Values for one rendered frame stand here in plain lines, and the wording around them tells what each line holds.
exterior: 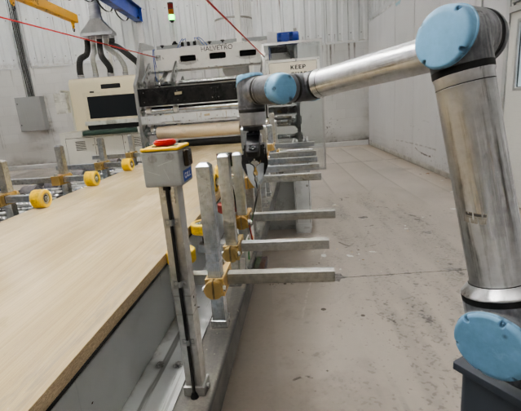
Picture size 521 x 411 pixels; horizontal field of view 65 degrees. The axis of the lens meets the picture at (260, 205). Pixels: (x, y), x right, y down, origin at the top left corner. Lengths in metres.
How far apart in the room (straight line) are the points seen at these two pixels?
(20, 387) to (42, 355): 0.08
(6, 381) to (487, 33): 1.01
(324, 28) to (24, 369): 10.00
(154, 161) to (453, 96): 0.57
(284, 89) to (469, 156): 0.60
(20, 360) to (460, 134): 0.88
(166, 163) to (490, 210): 0.61
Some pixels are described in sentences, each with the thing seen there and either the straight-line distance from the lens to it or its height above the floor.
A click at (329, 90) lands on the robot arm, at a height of 1.30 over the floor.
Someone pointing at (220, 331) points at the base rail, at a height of 0.70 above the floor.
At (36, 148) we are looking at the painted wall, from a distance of 11.71.
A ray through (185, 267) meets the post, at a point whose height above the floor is 0.99.
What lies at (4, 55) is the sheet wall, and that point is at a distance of 11.92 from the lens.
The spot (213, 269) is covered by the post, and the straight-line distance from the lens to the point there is 1.08.
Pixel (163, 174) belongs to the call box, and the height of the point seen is 1.17.
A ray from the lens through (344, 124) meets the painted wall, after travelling 10.40.
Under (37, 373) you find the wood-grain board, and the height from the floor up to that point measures 0.90.
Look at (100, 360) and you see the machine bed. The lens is 0.99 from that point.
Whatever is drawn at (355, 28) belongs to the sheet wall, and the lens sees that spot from 10.53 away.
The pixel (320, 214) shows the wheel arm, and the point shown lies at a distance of 1.57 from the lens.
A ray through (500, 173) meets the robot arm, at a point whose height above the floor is 1.12.
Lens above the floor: 1.29
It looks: 15 degrees down
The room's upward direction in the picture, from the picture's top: 4 degrees counter-clockwise
